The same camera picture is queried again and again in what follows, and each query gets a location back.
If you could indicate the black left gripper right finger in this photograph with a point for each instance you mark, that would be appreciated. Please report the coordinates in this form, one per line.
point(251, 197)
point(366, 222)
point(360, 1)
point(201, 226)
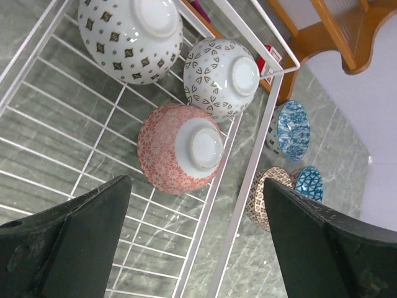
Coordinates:
point(325, 253)

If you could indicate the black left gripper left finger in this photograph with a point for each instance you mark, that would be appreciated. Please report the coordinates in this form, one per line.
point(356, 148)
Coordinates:
point(66, 250)

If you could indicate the red patterned bowl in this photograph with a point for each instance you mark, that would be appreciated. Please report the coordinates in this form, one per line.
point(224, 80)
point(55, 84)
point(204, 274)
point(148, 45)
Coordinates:
point(179, 148)

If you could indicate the white petal pattern bowl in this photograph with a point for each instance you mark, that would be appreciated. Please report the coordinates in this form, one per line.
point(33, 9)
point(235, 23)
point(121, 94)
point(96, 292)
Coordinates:
point(220, 77)

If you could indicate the olive leaf pattern bowl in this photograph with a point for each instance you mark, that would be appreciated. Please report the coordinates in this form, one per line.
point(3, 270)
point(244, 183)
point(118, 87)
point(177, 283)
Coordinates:
point(135, 41)

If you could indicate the blue triangle pattern bowl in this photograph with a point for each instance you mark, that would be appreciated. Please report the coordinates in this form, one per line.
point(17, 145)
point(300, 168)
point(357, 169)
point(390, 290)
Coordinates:
point(308, 182)

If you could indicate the brown geometric pattern bowl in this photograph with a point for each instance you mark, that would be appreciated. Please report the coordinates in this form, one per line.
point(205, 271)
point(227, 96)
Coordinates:
point(255, 205)

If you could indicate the blue floral pattern bowl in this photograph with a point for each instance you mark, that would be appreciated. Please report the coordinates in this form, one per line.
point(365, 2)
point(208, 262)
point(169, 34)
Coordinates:
point(289, 131)

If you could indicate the white wire dish rack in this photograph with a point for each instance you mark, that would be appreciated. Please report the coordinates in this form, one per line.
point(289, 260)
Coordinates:
point(67, 127)

